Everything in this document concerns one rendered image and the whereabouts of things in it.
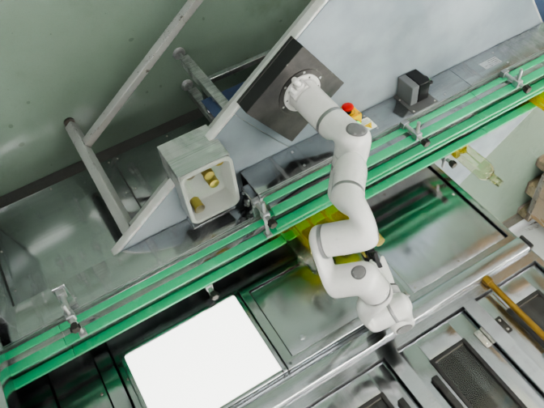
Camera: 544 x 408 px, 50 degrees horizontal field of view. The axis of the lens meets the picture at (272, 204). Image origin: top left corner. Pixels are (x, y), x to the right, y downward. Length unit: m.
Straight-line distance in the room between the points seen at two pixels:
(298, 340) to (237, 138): 0.66
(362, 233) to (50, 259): 1.30
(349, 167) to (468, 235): 0.81
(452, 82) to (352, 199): 0.97
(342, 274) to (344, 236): 0.11
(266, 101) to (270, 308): 0.68
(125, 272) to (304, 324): 0.59
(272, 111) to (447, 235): 0.81
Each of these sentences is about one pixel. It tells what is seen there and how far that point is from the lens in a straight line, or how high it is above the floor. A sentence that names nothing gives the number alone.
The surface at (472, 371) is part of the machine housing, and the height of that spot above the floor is 1.61.
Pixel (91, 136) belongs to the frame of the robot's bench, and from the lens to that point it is 2.32.
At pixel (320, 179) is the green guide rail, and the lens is 1.90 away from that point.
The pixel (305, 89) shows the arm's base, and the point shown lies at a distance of 1.71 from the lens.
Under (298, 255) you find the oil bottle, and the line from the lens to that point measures 1.85.
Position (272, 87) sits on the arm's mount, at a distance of 1.69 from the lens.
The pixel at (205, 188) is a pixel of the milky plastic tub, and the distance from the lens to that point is 1.87.
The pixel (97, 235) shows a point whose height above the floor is 0.46.
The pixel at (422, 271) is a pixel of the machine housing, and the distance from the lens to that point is 2.06.
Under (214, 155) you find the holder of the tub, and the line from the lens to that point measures 1.74.
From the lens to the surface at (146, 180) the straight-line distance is 2.41.
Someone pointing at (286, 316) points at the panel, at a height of 1.16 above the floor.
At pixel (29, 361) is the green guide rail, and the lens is 1.87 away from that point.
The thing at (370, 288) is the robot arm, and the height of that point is 1.43.
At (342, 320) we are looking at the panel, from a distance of 1.90.
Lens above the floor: 1.98
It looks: 35 degrees down
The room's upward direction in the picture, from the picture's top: 141 degrees clockwise
